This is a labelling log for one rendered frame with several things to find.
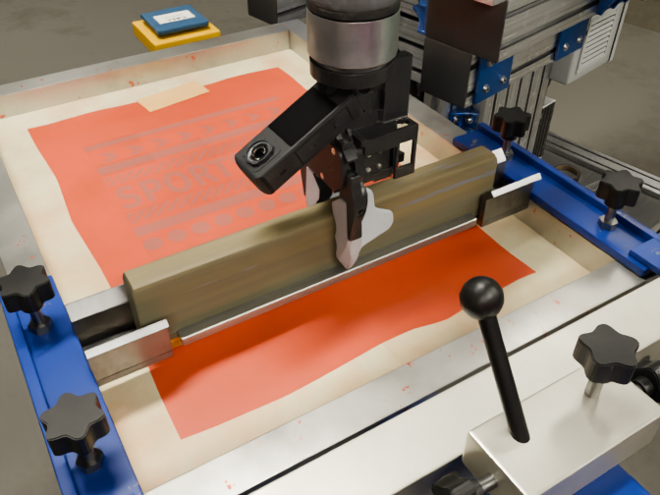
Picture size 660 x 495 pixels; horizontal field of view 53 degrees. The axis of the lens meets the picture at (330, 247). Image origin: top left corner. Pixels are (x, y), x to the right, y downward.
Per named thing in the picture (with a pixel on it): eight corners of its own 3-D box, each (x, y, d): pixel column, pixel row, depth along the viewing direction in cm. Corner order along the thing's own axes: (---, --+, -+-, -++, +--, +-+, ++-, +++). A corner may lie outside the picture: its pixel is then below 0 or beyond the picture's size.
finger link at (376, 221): (402, 263, 67) (399, 181, 62) (353, 284, 65) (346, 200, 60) (384, 250, 70) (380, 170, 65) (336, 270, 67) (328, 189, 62)
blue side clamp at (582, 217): (447, 177, 90) (453, 131, 85) (475, 166, 92) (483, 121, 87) (627, 313, 70) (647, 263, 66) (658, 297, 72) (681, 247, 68)
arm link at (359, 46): (337, 29, 49) (285, -4, 54) (337, 87, 52) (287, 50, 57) (419, 11, 52) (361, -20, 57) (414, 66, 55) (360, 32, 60)
